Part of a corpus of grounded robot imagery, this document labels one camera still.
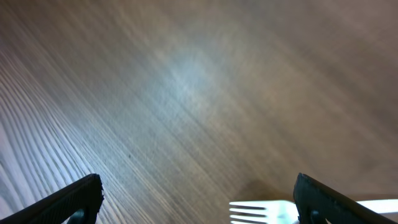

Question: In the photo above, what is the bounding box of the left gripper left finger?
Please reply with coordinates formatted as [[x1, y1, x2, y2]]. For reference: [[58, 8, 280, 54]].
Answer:
[[1, 174, 104, 224]]

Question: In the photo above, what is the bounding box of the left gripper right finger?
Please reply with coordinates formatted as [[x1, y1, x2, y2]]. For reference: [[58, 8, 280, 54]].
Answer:
[[293, 173, 396, 224]]

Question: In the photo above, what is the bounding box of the bent white fork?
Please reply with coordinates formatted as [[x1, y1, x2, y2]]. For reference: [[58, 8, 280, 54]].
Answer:
[[229, 199, 397, 224]]

